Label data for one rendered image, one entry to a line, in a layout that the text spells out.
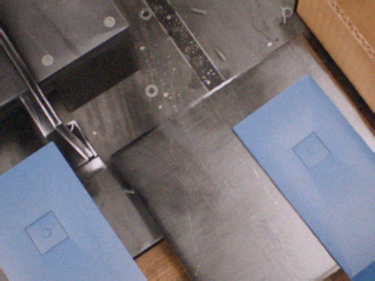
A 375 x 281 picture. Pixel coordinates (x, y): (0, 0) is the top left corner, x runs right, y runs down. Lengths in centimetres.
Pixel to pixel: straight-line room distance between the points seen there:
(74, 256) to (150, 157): 11
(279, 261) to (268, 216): 3
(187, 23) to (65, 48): 13
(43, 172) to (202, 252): 13
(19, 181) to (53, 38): 10
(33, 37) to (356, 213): 25
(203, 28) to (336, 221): 19
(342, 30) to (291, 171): 11
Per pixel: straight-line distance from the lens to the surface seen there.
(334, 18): 58
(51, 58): 55
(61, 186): 51
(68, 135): 52
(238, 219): 57
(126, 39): 56
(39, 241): 51
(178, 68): 62
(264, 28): 64
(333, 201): 58
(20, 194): 52
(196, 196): 58
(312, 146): 58
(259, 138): 58
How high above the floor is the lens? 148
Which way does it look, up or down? 75 degrees down
